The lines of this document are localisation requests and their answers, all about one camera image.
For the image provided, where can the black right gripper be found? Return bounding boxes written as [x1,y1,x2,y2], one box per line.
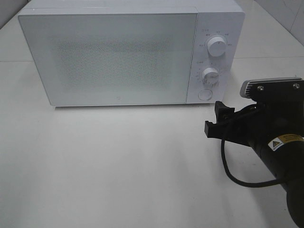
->
[204,95,304,146]

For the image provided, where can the round white door button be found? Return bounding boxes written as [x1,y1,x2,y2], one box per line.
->
[198,89,213,101]

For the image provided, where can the white timer knob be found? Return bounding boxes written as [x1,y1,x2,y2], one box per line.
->
[201,67,219,86]

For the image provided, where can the white microwave door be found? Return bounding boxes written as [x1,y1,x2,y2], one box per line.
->
[19,13,197,106]

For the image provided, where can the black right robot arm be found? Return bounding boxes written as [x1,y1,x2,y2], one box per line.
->
[205,96,304,228]

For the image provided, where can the white upper power knob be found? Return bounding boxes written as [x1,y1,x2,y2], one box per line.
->
[206,35,227,57]

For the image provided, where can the white microwave oven body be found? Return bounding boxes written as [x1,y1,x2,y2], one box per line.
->
[18,0,245,105]

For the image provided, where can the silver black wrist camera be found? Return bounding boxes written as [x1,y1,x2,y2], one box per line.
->
[239,77,304,103]

